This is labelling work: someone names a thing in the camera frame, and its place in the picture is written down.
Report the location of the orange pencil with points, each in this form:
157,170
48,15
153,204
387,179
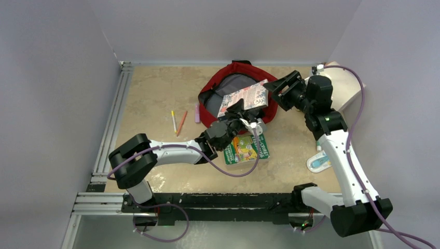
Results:
181,123

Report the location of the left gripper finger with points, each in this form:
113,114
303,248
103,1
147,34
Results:
254,112
236,111

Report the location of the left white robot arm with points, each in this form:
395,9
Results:
133,160

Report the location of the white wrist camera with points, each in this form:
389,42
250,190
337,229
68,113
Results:
317,69
258,127

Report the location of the floral cover book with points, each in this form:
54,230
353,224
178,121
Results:
253,96

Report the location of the red backpack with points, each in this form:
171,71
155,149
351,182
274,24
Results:
233,77

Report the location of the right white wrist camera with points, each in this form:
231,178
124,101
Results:
317,69

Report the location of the green treehouse book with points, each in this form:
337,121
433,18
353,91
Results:
243,149

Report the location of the aluminium frame rails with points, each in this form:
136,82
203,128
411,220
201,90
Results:
97,222

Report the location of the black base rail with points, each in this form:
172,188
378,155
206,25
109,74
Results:
277,208

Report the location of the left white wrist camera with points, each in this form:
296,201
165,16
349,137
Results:
258,127

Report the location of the pink highlighter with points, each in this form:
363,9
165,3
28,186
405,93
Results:
197,113

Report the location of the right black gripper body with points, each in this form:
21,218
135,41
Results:
302,98

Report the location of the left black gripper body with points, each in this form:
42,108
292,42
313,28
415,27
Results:
234,125

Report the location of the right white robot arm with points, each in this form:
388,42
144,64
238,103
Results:
360,208

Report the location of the cream round lunch box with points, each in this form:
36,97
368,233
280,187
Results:
346,87

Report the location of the yellow pen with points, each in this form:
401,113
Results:
174,121

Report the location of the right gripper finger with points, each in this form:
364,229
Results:
287,81
286,100

